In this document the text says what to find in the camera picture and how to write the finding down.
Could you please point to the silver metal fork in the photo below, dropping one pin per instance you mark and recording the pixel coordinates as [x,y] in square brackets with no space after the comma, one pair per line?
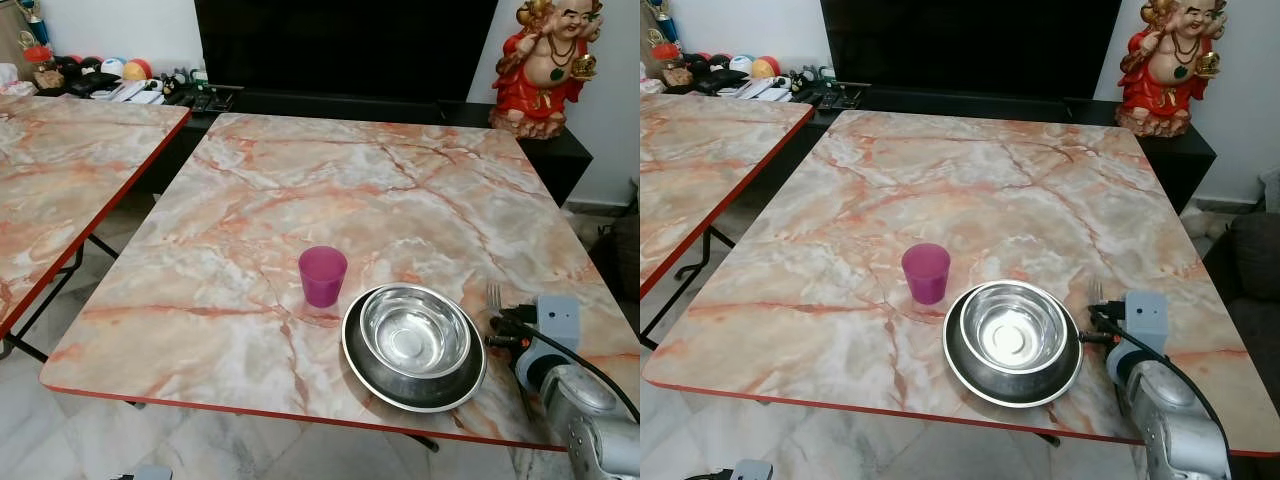
[493,296]
[1095,290]

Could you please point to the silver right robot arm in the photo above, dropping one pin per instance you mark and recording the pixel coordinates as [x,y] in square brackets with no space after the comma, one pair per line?
[1175,420]
[590,420]

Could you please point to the stainless steel bowl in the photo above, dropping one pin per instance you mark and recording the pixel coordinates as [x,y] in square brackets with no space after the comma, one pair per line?
[1013,328]
[415,332]

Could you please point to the stainless steel plate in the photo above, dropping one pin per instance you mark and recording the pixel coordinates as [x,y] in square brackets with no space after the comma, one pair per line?
[1010,390]
[420,392]

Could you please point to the dark grey sofa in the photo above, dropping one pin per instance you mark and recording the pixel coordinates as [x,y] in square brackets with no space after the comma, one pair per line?
[625,255]
[1250,290]

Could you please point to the purple plastic cup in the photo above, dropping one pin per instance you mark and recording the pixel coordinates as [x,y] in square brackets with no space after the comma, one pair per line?
[926,275]
[322,278]

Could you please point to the red laughing Buddha statue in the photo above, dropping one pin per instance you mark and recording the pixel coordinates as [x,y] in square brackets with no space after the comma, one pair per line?
[545,75]
[1170,75]

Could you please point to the black flat television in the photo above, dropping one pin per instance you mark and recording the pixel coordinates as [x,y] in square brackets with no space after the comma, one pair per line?
[970,45]
[345,45]

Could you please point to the blue gold trophy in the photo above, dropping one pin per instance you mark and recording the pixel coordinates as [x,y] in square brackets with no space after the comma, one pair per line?
[34,25]
[662,22]

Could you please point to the white paper stack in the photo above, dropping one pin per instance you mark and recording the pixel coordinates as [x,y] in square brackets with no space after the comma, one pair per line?
[138,92]
[765,89]

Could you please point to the white blue ball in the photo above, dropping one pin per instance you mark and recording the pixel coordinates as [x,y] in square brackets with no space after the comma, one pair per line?
[741,63]
[113,66]

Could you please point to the black remote control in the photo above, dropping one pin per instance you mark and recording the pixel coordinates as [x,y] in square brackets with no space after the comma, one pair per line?
[215,100]
[838,96]

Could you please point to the orange yellow ball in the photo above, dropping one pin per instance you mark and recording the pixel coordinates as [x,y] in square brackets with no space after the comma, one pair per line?
[138,69]
[766,66]

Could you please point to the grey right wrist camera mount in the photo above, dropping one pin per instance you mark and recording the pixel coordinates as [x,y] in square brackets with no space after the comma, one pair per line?
[558,322]
[1146,318]

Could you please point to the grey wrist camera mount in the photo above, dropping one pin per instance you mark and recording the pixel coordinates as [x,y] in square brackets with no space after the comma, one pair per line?
[558,322]
[148,473]
[745,470]
[1146,318]

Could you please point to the black metal table leg frame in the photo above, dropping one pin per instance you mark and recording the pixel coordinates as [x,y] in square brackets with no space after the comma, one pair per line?
[55,295]
[690,280]

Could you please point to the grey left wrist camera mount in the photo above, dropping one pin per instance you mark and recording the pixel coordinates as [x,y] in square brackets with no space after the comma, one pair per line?
[148,473]
[745,470]

